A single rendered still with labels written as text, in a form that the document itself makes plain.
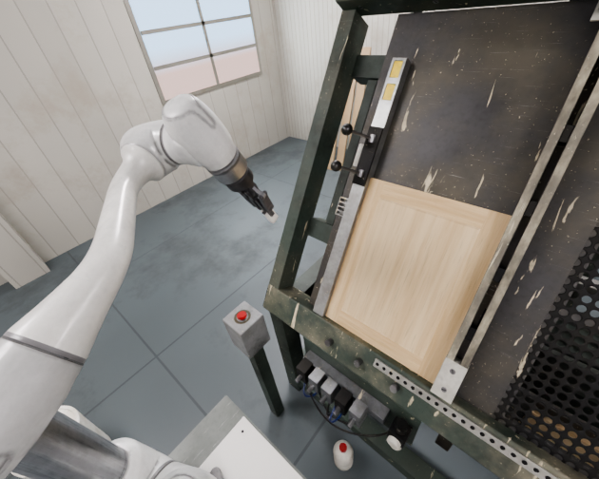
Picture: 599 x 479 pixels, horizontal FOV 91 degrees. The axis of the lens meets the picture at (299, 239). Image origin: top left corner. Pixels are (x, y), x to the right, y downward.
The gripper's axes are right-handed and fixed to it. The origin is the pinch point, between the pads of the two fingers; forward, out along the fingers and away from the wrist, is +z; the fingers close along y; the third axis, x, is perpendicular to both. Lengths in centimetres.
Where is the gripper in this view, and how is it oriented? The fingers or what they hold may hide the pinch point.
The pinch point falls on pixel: (269, 214)
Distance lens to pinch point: 92.1
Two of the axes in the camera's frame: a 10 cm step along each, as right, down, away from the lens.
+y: -7.6, -3.5, 5.4
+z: 3.7, 4.5, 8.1
